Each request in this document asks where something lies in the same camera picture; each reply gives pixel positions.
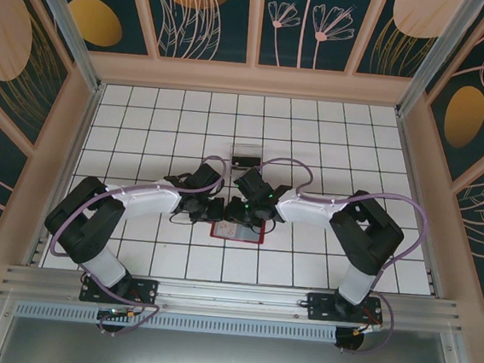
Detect white orange credit card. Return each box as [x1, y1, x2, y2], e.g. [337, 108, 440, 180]
[214, 220, 239, 239]

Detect red card holder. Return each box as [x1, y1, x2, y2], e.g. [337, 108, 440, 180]
[209, 215, 267, 245]

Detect dark credit card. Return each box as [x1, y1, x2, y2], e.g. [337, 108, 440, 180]
[230, 153, 259, 169]

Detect grey metal sheet panel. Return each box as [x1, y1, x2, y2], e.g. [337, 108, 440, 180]
[0, 310, 466, 363]

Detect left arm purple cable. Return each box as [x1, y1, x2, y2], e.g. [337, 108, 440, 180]
[42, 140, 228, 346]

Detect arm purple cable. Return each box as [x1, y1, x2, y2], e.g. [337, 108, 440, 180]
[242, 155, 436, 362]
[42, 140, 228, 346]

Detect aluminium mounting rail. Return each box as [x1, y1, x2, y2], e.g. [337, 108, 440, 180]
[0, 256, 465, 341]

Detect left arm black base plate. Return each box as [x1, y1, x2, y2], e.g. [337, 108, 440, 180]
[79, 272, 160, 310]

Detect grey slotted cable duct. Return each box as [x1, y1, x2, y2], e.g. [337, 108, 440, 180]
[14, 296, 340, 346]

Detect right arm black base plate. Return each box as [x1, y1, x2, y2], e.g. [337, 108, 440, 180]
[304, 290, 386, 329]

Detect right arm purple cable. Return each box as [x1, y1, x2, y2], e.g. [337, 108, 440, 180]
[242, 155, 436, 362]

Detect aluminium corner post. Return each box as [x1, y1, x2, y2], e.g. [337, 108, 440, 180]
[13, 0, 114, 92]
[394, 0, 484, 124]

